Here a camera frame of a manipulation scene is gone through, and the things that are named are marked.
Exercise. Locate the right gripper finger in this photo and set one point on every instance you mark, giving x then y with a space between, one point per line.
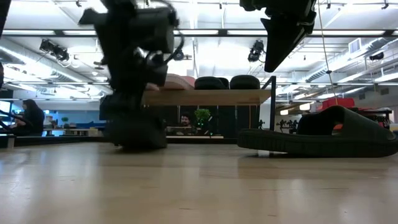
281 40

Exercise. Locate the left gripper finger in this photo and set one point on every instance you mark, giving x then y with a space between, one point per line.
129 102

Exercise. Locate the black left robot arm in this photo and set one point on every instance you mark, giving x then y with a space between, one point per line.
133 25

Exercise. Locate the wooden shelf black metal legs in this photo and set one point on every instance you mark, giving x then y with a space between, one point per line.
205 97

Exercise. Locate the black round ceiling lamp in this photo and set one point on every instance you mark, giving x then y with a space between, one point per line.
179 56

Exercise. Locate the person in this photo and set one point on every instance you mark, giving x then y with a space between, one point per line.
186 119
31 118

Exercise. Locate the green potted plant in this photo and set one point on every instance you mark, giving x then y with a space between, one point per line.
202 115

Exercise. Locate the black ceiling spotlight pair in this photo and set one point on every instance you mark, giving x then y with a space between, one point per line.
56 51

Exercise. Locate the red storage box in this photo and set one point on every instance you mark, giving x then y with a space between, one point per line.
340 102

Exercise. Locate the storage rack with red items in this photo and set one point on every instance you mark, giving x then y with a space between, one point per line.
379 115

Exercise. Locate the black metal table frame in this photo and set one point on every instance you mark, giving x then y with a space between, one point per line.
62 140

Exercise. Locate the black lamp near duct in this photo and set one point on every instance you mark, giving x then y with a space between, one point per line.
377 56

